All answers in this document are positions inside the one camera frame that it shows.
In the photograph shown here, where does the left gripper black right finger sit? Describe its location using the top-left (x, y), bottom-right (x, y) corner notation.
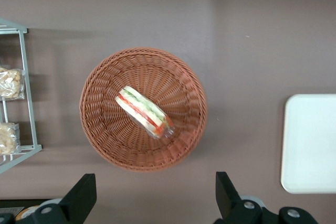
top-left (214, 172), bottom-right (279, 224)

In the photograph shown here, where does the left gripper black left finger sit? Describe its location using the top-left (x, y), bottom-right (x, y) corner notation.
top-left (23, 173), bottom-right (97, 224)

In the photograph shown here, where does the plastic sandwich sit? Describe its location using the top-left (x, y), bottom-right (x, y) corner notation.
top-left (114, 85), bottom-right (175, 140)

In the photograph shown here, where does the round brown wicker basket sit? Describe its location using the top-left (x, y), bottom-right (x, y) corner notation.
top-left (79, 47), bottom-right (208, 174)

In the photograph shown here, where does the cream plastic tray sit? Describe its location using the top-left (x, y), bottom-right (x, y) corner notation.
top-left (280, 94), bottom-right (336, 195)

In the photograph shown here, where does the clear bag of snacks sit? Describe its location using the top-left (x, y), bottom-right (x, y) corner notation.
top-left (0, 122), bottom-right (21, 156)
top-left (0, 67), bottom-right (26, 101)

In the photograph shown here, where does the grey wire rack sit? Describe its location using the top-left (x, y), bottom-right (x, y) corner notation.
top-left (0, 17), bottom-right (43, 175)

